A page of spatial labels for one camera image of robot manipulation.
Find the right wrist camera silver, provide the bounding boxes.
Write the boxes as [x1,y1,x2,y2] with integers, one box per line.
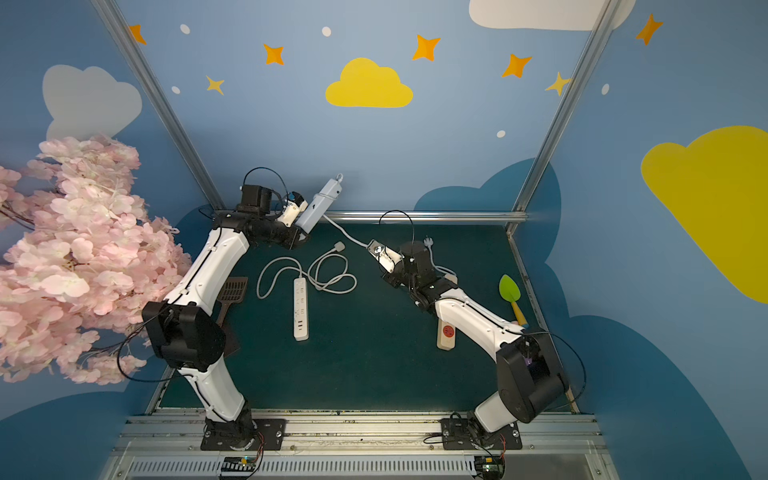
[366,240,403,273]

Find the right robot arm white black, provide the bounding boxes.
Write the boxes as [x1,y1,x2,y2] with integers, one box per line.
[367,241,570,433]

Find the black slotted spatula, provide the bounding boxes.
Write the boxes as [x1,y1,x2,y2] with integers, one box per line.
[217,277,248,326]

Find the pink cherry blossom tree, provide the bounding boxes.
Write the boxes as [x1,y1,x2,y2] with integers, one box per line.
[1,136,191,385]

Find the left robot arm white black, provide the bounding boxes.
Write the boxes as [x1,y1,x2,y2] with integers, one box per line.
[142,185,307,451]

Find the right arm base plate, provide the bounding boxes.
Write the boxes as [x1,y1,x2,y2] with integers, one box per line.
[440,416,523,451]

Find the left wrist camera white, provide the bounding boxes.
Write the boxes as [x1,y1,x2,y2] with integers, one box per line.
[277,192,308,227]

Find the white power strip usb ports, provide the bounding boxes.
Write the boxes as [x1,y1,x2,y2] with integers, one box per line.
[256,241,359,343]

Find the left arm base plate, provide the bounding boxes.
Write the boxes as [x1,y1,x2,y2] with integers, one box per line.
[200,418,286,451]

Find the green yellow garden trowel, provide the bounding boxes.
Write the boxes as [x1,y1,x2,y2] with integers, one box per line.
[498,274,528,328]

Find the white power strip with cord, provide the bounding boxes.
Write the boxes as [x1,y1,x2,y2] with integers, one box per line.
[293,173,457,281]

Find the cream red power strip black cord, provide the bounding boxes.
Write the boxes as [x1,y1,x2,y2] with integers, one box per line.
[436,317,458,351]

